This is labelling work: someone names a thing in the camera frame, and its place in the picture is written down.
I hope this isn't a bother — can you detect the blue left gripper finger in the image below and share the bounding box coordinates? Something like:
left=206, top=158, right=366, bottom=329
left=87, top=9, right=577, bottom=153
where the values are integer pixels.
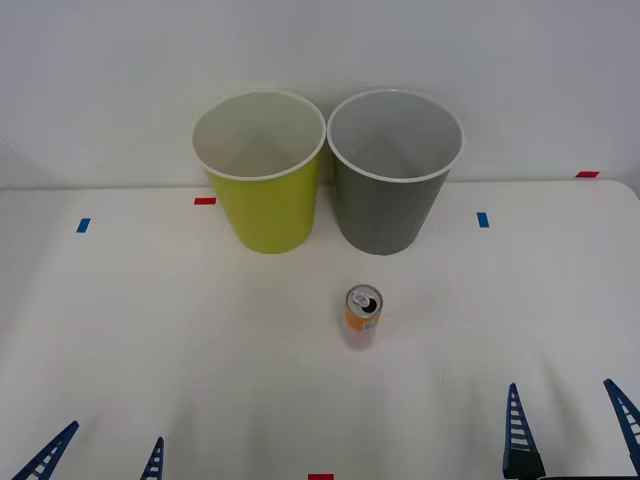
left=139, top=436, right=166, bottom=480
left=10, top=419, right=81, bottom=480

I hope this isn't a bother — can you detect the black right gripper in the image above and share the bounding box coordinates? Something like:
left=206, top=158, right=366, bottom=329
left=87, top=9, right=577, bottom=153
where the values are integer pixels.
left=501, top=378, right=640, bottom=480

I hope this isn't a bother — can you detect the orange drink can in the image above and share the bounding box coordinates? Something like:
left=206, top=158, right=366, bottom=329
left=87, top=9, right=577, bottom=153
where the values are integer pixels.
left=343, top=283, right=385, bottom=352

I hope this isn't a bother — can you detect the yellow-green plastic waste bin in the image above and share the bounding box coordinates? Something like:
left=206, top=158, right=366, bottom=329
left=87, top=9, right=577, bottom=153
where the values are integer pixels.
left=191, top=89, right=328, bottom=255

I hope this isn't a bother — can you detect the grey plastic waste bin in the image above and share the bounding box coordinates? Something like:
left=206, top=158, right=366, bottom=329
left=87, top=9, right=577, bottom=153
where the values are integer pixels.
left=326, top=88, right=466, bottom=257

